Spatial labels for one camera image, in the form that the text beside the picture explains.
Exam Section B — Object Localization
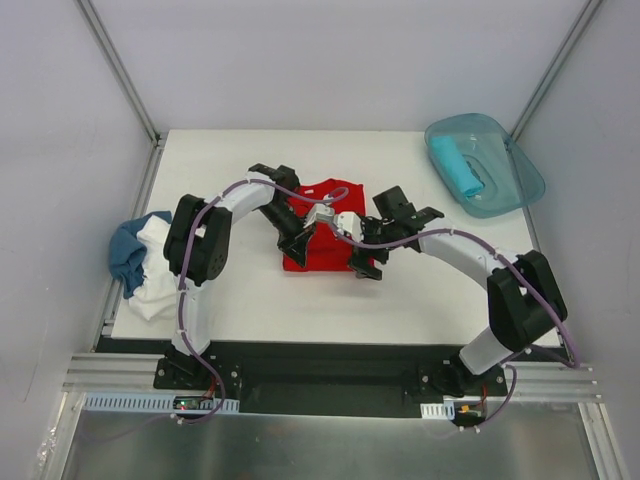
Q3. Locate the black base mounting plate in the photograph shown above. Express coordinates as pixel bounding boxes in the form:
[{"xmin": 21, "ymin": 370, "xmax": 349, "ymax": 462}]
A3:
[{"xmin": 94, "ymin": 335, "xmax": 519, "ymax": 415}]

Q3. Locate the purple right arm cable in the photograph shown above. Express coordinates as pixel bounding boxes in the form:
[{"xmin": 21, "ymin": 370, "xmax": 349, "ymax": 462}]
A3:
[{"xmin": 327, "ymin": 219, "xmax": 584, "ymax": 435}]

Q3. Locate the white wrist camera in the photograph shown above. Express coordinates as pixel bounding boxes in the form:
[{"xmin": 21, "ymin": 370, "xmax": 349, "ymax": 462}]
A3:
[
  {"xmin": 304, "ymin": 203, "xmax": 335, "ymax": 229},
  {"xmin": 332, "ymin": 211, "xmax": 364, "ymax": 243}
]

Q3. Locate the left slotted cable duct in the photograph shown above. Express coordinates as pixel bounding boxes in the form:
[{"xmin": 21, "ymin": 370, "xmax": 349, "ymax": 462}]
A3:
[{"xmin": 84, "ymin": 392, "xmax": 240, "ymax": 415}]

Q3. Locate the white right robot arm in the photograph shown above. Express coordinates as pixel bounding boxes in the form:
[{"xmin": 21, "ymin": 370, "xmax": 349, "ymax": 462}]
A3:
[{"xmin": 332, "ymin": 187, "xmax": 568, "ymax": 397}]

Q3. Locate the right corner aluminium post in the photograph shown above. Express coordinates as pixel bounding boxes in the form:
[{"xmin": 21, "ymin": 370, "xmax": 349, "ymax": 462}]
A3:
[{"xmin": 511, "ymin": 0, "xmax": 605, "ymax": 141}]

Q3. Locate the corner aluminium post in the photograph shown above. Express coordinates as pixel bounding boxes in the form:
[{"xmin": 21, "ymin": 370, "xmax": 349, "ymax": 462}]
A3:
[
  {"xmin": 74, "ymin": 0, "xmax": 166, "ymax": 146},
  {"xmin": 511, "ymin": 0, "xmax": 605, "ymax": 141}
]

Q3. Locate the teal translucent plastic bin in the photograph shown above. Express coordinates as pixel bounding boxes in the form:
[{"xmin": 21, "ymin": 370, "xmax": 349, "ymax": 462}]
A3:
[{"xmin": 424, "ymin": 113, "xmax": 546, "ymax": 219}]

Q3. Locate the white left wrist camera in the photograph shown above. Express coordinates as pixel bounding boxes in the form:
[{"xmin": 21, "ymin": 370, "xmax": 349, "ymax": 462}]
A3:
[{"xmin": 304, "ymin": 203, "xmax": 335, "ymax": 229}]

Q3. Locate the right slotted cable duct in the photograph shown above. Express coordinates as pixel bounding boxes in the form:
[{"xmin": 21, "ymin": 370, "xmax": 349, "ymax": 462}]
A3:
[{"xmin": 420, "ymin": 401, "xmax": 455, "ymax": 421}]

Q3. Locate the rolled teal t shirt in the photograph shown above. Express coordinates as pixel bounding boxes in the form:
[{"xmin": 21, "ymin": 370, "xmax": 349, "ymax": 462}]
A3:
[{"xmin": 430, "ymin": 136, "xmax": 484, "ymax": 197}]

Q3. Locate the aluminium rail profile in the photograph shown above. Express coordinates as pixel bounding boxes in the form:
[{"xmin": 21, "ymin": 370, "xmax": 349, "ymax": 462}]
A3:
[{"xmin": 62, "ymin": 352, "xmax": 166, "ymax": 394}]

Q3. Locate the white t shirt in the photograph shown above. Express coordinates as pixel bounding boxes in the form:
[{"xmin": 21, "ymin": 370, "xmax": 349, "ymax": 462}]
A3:
[{"xmin": 128, "ymin": 211, "xmax": 177, "ymax": 323}]

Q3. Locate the slotted cable duct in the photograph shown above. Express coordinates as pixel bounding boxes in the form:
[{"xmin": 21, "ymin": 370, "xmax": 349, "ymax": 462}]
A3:
[
  {"xmin": 420, "ymin": 401, "xmax": 455, "ymax": 421},
  {"xmin": 84, "ymin": 392, "xmax": 240, "ymax": 415}
]

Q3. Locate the blue t shirt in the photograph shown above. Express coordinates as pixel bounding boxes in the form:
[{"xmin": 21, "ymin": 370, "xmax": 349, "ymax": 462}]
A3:
[{"xmin": 108, "ymin": 216, "xmax": 149, "ymax": 299}]

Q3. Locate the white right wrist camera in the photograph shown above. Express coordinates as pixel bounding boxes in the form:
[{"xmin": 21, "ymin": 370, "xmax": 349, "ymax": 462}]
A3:
[{"xmin": 332, "ymin": 211, "xmax": 364, "ymax": 243}]

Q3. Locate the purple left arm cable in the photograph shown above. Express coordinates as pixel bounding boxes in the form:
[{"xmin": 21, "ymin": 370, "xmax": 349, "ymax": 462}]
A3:
[{"xmin": 99, "ymin": 177, "xmax": 351, "ymax": 444}]

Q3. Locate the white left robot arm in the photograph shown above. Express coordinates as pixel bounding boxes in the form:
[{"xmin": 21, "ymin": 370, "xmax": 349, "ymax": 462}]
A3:
[{"xmin": 154, "ymin": 163, "xmax": 314, "ymax": 389}]

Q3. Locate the red t shirt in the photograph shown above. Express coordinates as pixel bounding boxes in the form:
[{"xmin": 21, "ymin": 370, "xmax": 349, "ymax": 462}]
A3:
[{"xmin": 282, "ymin": 178, "xmax": 366, "ymax": 273}]

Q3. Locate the left corner aluminium post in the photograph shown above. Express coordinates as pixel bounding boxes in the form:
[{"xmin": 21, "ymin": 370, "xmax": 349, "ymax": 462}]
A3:
[{"xmin": 74, "ymin": 0, "xmax": 166, "ymax": 146}]

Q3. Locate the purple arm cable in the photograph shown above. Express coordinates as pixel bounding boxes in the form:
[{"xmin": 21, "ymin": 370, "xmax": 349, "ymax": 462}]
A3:
[
  {"xmin": 99, "ymin": 177, "xmax": 351, "ymax": 444},
  {"xmin": 327, "ymin": 219, "xmax": 584, "ymax": 435}
]

